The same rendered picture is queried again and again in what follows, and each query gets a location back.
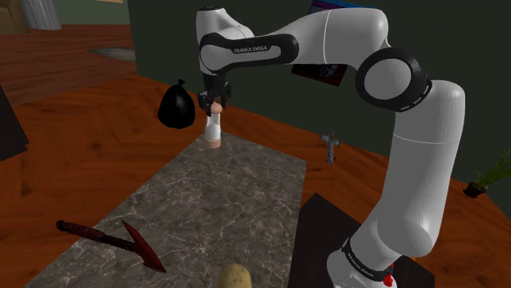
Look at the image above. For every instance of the yellow-brown potato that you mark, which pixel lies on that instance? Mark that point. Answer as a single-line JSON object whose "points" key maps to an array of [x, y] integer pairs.
{"points": [[234, 277]]}

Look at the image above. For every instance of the grey curtain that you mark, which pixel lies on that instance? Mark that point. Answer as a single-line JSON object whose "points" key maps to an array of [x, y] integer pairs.
{"points": [[42, 14]]}

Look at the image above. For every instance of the green potted plant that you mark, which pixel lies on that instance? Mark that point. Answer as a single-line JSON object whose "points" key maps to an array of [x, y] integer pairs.
{"points": [[489, 177]]}

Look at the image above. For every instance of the grey marble table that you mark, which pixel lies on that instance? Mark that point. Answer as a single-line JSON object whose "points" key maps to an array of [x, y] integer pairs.
{"points": [[207, 199]]}

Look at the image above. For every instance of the black garbage bag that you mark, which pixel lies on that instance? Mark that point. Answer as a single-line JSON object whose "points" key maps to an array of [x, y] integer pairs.
{"points": [[176, 108]]}

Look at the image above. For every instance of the dark wall picture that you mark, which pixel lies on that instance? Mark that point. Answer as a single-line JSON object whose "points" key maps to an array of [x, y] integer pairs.
{"points": [[323, 75]]}

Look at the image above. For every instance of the tan armchair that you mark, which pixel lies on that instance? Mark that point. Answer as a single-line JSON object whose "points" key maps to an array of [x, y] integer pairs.
{"points": [[10, 16]]}

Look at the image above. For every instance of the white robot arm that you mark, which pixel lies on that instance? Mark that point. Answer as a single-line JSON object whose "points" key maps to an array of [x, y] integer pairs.
{"points": [[423, 167]]}

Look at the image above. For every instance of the white and tan bottle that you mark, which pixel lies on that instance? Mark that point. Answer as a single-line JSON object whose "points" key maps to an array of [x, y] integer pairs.
{"points": [[212, 128]]}

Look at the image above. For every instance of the dark red axe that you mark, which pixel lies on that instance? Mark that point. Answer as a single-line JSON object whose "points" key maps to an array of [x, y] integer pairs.
{"points": [[139, 249]]}

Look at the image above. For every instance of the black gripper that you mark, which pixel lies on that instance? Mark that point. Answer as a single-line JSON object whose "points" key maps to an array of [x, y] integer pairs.
{"points": [[216, 84]]}

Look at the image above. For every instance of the grey floor rug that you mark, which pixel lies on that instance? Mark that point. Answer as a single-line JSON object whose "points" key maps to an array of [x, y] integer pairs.
{"points": [[115, 53]]}

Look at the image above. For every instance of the grey toy airplane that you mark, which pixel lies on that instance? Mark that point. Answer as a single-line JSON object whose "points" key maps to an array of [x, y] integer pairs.
{"points": [[330, 145]]}

